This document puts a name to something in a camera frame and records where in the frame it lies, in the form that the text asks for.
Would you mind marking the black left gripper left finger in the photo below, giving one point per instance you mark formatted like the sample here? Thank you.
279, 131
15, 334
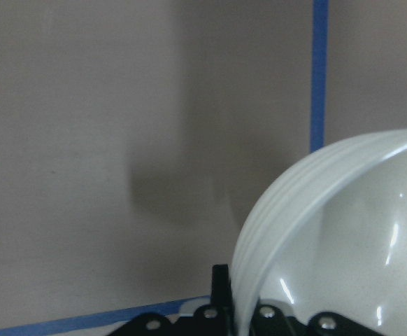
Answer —
221, 299

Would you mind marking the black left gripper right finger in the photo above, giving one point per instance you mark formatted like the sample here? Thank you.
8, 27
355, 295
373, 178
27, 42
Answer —
268, 320

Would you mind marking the white ceramic bowl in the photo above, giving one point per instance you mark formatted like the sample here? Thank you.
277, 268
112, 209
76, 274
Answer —
330, 234

